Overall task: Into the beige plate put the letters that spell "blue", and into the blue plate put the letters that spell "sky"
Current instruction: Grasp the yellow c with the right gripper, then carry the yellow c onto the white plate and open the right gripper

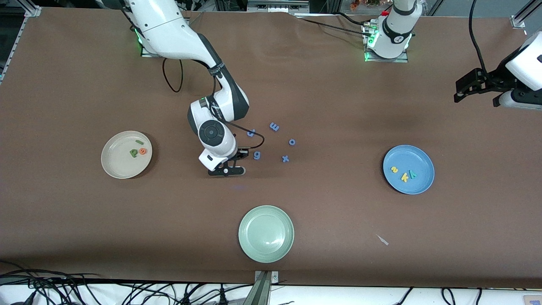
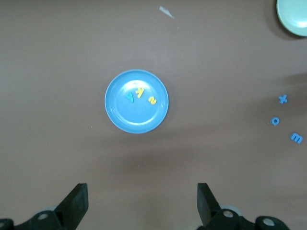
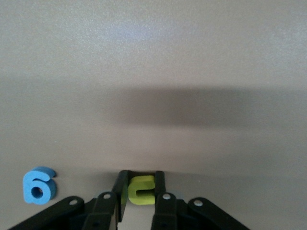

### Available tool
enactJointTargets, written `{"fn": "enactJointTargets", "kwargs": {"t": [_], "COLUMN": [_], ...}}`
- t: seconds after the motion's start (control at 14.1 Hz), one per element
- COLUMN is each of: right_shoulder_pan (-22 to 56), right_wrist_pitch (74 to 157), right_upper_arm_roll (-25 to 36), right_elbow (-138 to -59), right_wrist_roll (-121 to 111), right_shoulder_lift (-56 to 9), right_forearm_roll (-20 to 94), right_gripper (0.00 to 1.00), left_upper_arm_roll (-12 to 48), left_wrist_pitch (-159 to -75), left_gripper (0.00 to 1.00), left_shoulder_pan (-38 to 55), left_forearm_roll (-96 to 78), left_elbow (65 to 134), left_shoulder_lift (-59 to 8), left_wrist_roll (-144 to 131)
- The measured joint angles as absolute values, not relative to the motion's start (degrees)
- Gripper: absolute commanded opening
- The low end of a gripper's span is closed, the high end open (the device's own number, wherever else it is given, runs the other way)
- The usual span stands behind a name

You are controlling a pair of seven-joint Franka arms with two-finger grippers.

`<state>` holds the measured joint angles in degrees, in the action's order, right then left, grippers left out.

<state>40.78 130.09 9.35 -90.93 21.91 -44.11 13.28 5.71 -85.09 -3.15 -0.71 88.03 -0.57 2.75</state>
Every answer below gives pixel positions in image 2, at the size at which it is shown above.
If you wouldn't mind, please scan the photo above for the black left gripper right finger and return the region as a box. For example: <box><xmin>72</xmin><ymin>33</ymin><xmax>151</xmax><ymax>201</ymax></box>
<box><xmin>197</xmin><ymin>183</ymin><xmax>290</xmax><ymax>230</ymax></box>

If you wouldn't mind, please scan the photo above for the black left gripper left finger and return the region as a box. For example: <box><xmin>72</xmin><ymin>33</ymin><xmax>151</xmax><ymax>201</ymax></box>
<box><xmin>0</xmin><ymin>183</ymin><xmax>89</xmax><ymax>230</ymax></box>

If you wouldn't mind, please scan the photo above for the blue letter m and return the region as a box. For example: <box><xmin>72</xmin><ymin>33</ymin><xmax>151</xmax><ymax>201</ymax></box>
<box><xmin>289</xmin><ymin>131</ymin><xmax>304</xmax><ymax>144</ymax></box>

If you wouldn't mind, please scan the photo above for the blue plate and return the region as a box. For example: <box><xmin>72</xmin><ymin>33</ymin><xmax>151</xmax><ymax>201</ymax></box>
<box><xmin>104</xmin><ymin>69</ymin><xmax>169</xmax><ymax>134</ymax></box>

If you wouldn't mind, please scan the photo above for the grey tape scrap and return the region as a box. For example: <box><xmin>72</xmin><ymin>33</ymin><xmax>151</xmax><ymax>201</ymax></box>
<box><xmin>159</xmin><ymin>6</ymin><xmax>175</xmax><ymax>19</ymax></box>

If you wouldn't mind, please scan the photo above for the pale green plate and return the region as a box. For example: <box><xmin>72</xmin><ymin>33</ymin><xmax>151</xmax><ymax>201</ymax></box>
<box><xmin>276</xmin><ymin>0</ymin><xmax>307</xmax><ymax>37</ymax></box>

